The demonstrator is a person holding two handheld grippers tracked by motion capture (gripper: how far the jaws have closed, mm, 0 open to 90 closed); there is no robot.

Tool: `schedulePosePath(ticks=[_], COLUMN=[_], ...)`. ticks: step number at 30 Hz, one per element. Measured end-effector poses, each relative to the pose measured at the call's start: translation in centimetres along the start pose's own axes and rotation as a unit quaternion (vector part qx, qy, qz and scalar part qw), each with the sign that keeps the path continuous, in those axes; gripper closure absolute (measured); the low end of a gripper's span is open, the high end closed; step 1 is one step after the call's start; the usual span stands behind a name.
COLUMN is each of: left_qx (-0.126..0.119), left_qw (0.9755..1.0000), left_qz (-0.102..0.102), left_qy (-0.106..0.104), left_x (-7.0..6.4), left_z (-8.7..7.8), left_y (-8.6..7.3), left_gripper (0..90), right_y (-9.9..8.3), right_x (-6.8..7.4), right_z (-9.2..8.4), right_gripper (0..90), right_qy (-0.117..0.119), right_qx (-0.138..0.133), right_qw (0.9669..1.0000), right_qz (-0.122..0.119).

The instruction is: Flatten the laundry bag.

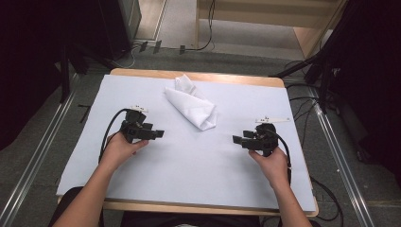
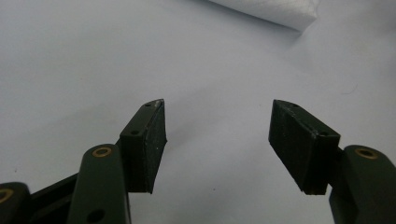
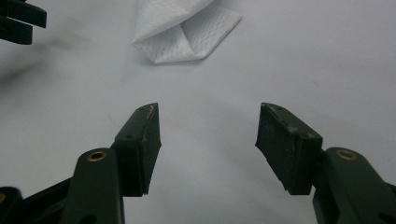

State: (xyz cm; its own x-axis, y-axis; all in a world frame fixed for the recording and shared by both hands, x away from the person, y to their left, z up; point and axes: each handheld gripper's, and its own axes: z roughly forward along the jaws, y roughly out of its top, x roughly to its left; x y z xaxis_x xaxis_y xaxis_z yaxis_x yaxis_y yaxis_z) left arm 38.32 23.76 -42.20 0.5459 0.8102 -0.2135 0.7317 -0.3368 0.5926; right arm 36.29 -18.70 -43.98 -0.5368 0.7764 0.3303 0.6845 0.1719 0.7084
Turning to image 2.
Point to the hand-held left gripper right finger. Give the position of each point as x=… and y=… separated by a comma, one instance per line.
x=308, y=149

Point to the white woven cloth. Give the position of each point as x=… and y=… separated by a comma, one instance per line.
x=274, y=11

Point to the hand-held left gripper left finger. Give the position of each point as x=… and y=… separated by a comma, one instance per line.
x=146, y=149

